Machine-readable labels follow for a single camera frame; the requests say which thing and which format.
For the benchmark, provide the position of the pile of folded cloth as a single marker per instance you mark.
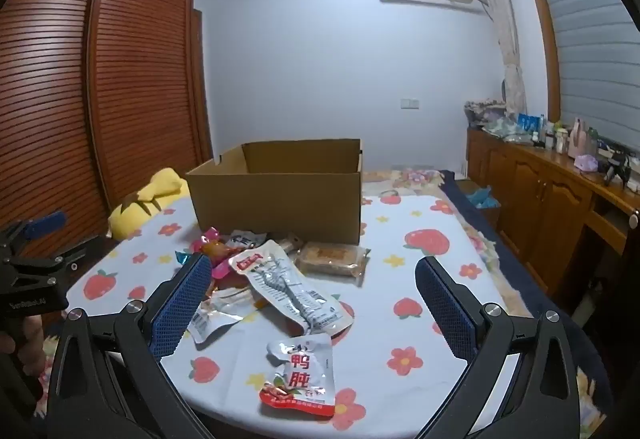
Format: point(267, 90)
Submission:
point(485, 111)

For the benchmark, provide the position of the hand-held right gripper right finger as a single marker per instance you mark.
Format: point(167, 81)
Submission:
point(445, 309)

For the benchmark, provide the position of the wooden window frame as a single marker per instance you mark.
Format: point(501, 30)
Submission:
point(542, 19)

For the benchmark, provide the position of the cardboard box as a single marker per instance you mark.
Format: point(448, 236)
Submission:
point(275, 204)

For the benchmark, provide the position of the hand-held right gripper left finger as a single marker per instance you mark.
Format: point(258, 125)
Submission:
point(182, 304)

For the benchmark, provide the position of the clear long snack packet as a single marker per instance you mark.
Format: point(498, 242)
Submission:
point(285, 289)

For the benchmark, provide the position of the wooden sideboard cabinet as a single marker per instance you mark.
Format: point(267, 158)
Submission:
point(530, 199)

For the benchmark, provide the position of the beige patterned curtain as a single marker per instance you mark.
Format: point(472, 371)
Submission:
point(510, 44)

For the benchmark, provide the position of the person's left hand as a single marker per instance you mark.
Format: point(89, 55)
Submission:
point(32, 344)

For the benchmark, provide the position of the white red snack pouch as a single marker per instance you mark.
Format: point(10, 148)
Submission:
point(300, 379)

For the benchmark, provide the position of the white wall switch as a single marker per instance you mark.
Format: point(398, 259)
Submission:
point(409, 104)

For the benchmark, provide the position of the green patterned cloth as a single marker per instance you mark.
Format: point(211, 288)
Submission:
point(505, 129)

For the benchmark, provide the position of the brown cake packet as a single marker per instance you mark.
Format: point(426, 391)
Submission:
point(330, 259)

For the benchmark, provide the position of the white plastic bottle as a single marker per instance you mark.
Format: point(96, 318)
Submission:
point(562, 141)

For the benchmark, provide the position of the yellow plush toy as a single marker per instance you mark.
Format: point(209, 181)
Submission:
point(135, 214)

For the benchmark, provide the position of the white pouch blue print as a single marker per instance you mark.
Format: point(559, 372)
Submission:
point(247, 240)

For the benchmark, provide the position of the grey window blind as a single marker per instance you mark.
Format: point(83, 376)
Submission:
point(590, 44)

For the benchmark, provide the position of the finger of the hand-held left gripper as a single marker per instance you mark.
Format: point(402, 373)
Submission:
point(45, 221)
point(80, 256)

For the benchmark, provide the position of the pink candy wrapper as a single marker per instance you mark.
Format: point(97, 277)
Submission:
point(210, 235)

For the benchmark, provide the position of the wooden slatted wardrobe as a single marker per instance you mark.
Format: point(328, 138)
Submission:
point(125, 69)

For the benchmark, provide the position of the silver snack packet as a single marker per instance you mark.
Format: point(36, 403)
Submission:
point(215, 319)

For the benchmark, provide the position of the black device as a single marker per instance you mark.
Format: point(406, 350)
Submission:
point(617, 164)

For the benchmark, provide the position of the blue candy wrapper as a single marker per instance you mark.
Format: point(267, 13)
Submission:
point(184, 257)

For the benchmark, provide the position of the strawberry flower printed blanket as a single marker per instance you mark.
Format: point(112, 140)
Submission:
point(415, 279)

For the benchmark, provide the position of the blue box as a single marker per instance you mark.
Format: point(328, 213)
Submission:
point(529, 121)

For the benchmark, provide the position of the small white brown snack bar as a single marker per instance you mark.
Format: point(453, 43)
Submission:
point(287, 243)

